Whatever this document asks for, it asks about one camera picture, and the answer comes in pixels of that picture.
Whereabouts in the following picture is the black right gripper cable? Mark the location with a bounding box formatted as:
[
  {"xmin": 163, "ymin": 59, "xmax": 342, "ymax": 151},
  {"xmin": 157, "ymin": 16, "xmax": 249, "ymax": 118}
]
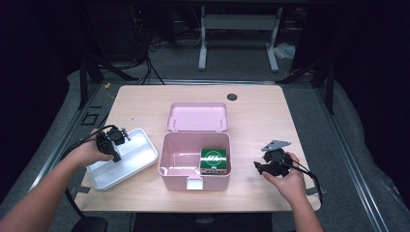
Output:
[{"xmin": 279, "ymin": 158, "xmax": 325, "ymax": 207}]

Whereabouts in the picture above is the pink storage box with lid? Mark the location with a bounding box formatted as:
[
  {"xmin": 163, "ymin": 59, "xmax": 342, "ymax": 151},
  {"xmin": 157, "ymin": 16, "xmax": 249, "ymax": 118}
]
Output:
[{"xmin": 157, "ymin": 101, "xmax": 233, "ymax": 191}]

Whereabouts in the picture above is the person's right hand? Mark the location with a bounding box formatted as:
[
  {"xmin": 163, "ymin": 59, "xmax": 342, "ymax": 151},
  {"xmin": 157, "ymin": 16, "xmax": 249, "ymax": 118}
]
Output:
[{"xmin": 261, "ymin": 151, "xmax": 308, "ymax": 207}]

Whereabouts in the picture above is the bundle of black floor cables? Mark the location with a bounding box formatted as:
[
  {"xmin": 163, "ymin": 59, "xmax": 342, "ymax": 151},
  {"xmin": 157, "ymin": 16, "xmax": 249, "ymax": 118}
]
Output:
[{"xmin": 136, "ymin": 37, "xmax": 166, "ymax": 86}]

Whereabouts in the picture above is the person's left hand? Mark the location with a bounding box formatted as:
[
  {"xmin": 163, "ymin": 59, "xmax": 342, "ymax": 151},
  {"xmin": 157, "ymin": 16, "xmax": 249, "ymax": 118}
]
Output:
[{"xmin": 69, "ymin": 128, "xmax": 114, "ymax": 169}]

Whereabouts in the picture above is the white plastic bag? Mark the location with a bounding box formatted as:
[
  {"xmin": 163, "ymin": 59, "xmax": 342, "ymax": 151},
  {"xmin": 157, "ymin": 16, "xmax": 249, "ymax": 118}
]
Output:
[{"xmin": 274, "ymin": 42, "xmax": 297, "ymax": 60}]

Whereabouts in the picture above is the black metal stand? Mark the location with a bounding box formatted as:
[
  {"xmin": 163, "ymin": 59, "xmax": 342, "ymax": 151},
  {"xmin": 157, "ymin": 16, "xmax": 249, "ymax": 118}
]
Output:
[
  {"xmin": 276, "ymin": 52, "xmax": 337, "ymax": 116},
  {"xmin": 78, "ymin": 52, "xmax": 140, "ymax": 111}
]

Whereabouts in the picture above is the black chair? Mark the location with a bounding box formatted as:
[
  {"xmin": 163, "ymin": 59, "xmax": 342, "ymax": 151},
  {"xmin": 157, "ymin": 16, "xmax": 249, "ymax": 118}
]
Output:
[{"xmin": 64, "ymin": 188, "xmax": 109, "ymax": 232}]

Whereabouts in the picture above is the white metal desk frame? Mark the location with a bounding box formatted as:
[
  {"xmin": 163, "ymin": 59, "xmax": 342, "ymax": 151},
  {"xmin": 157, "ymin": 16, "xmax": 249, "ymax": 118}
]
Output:
[{"xmin": 197, "ymin": 5, "xmax": 284, "ymax": 73}]

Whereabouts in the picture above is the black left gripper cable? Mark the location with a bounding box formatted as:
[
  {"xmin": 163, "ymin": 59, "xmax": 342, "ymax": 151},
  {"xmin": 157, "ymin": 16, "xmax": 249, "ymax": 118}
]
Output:
[{"xmin": 59, "ymin": 124, "xmax": 118, "ymax": 160}]

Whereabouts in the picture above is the green and white medicine box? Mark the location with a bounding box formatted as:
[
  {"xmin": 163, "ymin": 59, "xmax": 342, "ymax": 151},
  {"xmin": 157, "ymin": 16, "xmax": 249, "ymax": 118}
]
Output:
[{"xmin": 199, "ymin": 147, "xmax": 228, "ymax": 176}]

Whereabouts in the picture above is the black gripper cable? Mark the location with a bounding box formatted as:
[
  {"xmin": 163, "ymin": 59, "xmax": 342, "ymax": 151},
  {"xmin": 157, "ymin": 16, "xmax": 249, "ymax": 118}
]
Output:
[
  {"xmin": 279, "ymin": 158, "xmax": 325, "ymax": 207},
  {"xmin": 59, "ymin": 124, "xmax": 118, "ymax": 160}
]

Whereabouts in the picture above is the metal floor rail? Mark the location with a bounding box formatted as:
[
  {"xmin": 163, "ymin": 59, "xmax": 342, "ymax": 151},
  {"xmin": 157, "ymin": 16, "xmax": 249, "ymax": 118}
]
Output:
[
  {"xmin": 28, "ymin": 82, "xmax": 109, "ymax": 194},
  {"xmin": 315, "ymin": 86, "xmax": 390, "ymax": 232}
]

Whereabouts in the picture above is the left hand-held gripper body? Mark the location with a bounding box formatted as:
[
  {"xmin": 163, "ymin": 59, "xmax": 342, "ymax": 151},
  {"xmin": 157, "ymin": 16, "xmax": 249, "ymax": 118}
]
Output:
[{"xmin": 96, "ymin": 126, "xmax": 132, "ymax": 157}]

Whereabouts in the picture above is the white plastic tray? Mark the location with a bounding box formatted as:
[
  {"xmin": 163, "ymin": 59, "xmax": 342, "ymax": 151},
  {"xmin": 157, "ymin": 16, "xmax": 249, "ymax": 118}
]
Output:
[{"xmin": 85, "ymin": 128, "xmax": 160, "ymax": 191}]

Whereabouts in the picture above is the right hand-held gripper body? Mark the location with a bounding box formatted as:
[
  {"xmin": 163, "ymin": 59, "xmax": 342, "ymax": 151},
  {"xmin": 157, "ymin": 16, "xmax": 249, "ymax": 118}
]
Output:
[{"xmin": 260, "ymin": 139, "xmax": 295, "ymax": 178}]

